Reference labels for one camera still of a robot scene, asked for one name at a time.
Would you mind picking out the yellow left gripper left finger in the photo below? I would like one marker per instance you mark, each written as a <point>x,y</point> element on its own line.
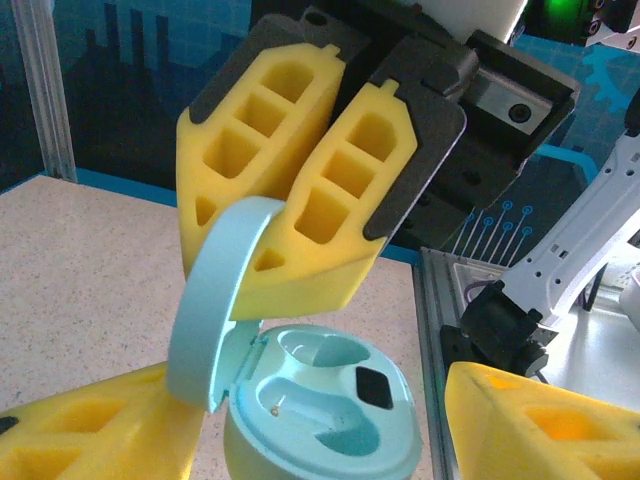
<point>150,450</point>

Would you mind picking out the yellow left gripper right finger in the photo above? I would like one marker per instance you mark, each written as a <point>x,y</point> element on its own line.
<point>480,425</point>

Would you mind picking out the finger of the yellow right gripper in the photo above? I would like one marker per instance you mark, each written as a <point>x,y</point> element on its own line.
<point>300,285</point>
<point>192,165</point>

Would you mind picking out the light blue earbud charging case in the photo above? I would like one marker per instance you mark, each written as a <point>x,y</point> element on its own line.
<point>205,310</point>

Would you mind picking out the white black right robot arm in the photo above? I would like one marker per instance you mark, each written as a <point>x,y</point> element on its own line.
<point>575,240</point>

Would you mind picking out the blue circuit-print backdrop panel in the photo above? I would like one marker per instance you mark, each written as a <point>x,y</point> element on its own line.
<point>125,100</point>

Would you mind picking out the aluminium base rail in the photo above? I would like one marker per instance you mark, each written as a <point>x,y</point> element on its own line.
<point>430,310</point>

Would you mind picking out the aluminium frame post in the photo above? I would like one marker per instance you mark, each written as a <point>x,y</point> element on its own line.
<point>45,100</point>

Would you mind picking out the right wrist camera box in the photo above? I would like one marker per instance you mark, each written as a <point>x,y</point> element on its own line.
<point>470,15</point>

